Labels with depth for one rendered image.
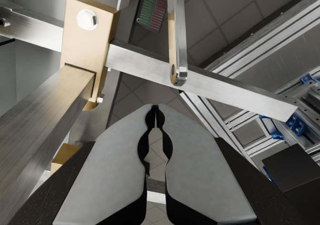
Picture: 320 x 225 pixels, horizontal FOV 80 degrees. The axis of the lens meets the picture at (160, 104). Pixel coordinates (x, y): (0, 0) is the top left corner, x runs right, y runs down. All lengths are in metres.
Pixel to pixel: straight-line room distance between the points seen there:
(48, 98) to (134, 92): 1.01
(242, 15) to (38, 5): 0.92
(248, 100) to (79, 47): 0.23
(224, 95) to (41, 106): 0.22
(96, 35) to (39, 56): 0.30
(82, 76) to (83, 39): 0.04
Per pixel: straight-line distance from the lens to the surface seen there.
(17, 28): 0.29
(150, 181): 0.42
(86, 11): 0.23
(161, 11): 0.36
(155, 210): 2.04
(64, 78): 0.23
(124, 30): 0.37
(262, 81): 1.06
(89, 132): 0.48
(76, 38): 0.25
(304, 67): 1.14
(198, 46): 1.11
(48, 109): 0.18
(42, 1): 0.49
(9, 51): 0.54
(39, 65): 0.53
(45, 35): 0.27
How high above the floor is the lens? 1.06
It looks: 60 degrees down
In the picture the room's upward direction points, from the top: 177 degrees clockwise
